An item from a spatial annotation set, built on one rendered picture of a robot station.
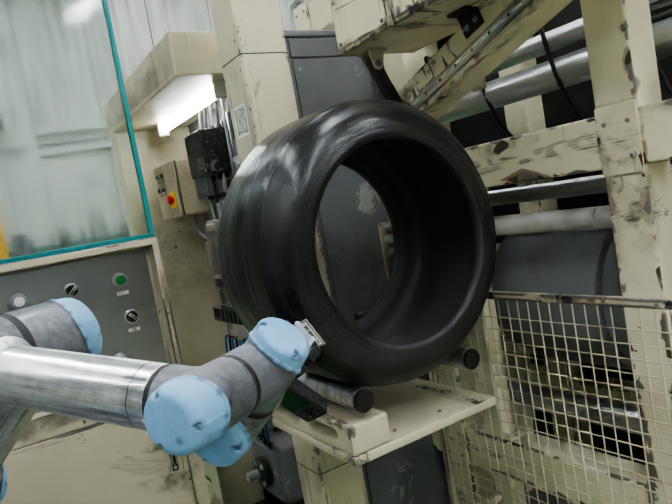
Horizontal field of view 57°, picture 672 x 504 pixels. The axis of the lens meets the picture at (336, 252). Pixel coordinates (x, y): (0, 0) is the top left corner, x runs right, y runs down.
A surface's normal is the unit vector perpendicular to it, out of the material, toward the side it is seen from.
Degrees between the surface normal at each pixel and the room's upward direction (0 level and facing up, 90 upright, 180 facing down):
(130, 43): 90
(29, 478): 90
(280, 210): 73
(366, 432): 90
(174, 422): 90
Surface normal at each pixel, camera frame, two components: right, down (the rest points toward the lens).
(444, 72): -0.84, 0.19
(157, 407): -0.42, 0.15
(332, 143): 0.40, -0.16
